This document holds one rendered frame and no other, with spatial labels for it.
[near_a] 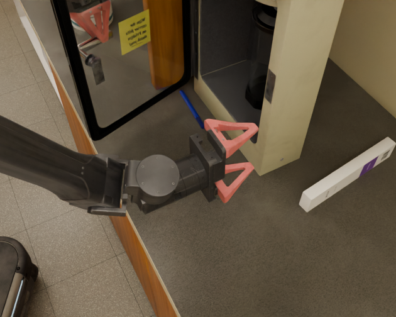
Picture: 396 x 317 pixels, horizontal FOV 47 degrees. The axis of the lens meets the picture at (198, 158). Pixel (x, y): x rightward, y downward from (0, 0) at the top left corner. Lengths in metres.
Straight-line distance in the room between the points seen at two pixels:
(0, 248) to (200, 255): 1.08
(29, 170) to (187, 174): 0.24
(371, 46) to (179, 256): 0.73
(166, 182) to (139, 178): 0.03
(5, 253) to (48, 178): 1.30
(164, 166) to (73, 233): 1.52
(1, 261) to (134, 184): 1.29
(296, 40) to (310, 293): 0.46
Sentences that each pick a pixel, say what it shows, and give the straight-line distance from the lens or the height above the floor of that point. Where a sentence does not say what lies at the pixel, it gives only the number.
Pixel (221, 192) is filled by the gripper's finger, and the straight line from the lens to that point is 0.74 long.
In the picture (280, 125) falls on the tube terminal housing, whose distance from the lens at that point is 0.93.
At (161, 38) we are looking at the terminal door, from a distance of 1.01.
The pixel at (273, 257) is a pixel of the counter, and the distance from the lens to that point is 0.93.
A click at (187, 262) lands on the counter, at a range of 0.92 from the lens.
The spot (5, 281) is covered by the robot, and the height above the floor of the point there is 0.24.
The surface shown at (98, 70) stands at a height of 1.19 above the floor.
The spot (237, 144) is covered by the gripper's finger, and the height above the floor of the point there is 1.27.
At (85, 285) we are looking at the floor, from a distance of 1.97.
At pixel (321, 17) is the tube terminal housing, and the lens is 0.80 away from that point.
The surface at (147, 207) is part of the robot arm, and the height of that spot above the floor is 1.21.
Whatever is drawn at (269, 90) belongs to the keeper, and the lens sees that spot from 0.85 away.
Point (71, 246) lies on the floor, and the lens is 2.06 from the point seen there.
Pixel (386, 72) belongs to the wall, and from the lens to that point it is 1.26.
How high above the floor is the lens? 1.77
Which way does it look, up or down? 52 degrees down
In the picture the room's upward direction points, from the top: straight up
